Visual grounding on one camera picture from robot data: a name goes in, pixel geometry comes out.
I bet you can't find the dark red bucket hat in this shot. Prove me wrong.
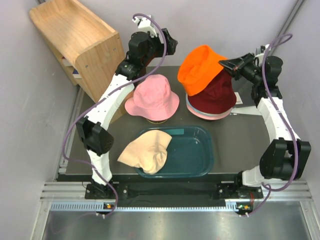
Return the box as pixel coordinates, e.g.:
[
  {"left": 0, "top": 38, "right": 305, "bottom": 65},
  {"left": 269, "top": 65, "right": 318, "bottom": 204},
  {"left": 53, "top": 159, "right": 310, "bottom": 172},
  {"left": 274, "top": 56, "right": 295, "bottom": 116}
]
[{"left": 187, "top": 70, "right": 237, "bottom": 115}]

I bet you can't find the teal plastic basin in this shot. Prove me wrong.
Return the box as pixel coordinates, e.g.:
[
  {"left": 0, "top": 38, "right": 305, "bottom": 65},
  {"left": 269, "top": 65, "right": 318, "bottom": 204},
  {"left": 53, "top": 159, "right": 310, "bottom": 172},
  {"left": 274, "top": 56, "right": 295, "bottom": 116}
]
[{"left": 135, "top": 125, "right": 214, "bottom": 179}]

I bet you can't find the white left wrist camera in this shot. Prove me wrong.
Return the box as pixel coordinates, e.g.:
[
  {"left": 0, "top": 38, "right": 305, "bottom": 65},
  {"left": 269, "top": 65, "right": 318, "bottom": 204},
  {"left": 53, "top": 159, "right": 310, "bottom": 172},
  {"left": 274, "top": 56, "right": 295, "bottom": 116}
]
[{"left": 132, "top": 16, "right": 158, "bottom": 38}]

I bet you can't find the wooden shelf unit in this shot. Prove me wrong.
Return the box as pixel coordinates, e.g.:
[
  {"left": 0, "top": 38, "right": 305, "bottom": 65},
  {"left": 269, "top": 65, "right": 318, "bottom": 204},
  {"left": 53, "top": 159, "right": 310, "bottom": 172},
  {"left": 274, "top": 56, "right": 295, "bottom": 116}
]
[{"left": 29, "top": 0, "right": 125, "bottom": 102}]

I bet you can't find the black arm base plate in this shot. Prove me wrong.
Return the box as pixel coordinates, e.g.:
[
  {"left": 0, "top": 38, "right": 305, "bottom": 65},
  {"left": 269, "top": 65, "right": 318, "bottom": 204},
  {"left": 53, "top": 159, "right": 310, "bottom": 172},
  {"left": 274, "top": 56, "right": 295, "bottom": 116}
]
[{"left": 84, "top": 181, "right": 263, "bottom": 201}]

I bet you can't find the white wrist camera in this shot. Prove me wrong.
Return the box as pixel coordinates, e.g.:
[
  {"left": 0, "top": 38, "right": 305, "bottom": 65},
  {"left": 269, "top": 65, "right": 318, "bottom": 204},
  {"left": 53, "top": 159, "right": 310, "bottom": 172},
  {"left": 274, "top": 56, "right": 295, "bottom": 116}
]
[
  {"left": 132, "top": 16, "right": 158, "bottom": 38},
  {"left": 254, "top": 44, "right": 269, "bottom": 67}
]

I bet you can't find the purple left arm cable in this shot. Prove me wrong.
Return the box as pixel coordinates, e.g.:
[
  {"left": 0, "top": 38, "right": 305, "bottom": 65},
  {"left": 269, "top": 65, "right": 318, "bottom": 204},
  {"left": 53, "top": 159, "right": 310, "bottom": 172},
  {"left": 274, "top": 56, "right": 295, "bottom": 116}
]
[{"left": 61, "top": 14, "right": 168, "bottom": 217}]

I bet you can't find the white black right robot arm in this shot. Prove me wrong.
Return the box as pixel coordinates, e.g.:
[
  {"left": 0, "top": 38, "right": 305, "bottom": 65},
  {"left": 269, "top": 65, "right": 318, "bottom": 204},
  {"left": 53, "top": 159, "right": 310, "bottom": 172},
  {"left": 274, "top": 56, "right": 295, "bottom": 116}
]
[{"left": 233, "top": 54, "right": 312, "bottom": 198}]

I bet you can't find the aluminium frame rail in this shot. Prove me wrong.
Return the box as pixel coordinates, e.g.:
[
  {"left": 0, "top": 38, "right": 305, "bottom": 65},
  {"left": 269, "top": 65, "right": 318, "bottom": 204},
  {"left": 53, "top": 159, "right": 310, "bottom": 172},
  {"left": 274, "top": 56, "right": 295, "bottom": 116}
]
[{"left": 31, "top": 175, "right": 320, "bottom": 240}]

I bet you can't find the orange bucket hat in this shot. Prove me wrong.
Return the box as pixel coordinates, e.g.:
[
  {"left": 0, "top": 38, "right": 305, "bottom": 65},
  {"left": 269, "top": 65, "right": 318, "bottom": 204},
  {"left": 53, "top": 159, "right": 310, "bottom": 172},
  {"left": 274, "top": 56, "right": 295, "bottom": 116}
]
[{"left": 177, "top": 45, "right": 228, "bottom": 96}]

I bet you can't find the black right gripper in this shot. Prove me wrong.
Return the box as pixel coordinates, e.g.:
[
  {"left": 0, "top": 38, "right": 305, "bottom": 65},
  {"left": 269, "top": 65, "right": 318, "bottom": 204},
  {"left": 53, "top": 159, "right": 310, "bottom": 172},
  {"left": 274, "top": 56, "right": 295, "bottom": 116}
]
[{"left": 218, "top": 53, "right": 263, "bottom": 86}]

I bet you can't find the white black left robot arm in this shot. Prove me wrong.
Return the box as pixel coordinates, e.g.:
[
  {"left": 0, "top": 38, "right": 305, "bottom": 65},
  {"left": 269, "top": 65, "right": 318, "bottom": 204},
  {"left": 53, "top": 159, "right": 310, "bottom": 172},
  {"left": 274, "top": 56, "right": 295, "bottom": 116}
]
[{"left": 76, "top": 28, "right": 237, "bottom": 199}]

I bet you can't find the peach bucket hat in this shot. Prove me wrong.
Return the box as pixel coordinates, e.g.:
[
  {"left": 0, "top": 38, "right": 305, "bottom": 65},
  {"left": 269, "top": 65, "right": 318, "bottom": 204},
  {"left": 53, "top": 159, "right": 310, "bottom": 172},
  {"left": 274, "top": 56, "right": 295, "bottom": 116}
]
[{"left": 117, "top": 130, "right": 172, "bottom": 175}]

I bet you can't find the turquoise bucket hat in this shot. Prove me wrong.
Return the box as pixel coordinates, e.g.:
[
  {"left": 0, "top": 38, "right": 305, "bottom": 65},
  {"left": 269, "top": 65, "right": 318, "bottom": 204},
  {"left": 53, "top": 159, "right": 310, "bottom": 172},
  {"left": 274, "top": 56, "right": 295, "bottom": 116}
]
[{"left": 185, "top": 95, "right": 233, "bottom": 117}]

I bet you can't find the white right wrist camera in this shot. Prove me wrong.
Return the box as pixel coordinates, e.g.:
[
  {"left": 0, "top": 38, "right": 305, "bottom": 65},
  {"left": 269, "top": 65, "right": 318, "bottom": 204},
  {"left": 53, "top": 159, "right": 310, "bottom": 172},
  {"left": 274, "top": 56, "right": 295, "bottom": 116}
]
[{"left": 254, "top": 44, "right": 269, "bottom": 67}]

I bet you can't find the light pink bucket hat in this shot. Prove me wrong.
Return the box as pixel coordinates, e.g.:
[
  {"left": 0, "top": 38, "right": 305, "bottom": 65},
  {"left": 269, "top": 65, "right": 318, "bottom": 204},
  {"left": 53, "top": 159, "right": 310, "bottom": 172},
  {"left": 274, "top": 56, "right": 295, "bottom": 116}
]
[{"left": 188, "top": 108, "right": 232, "bottom": 121}]

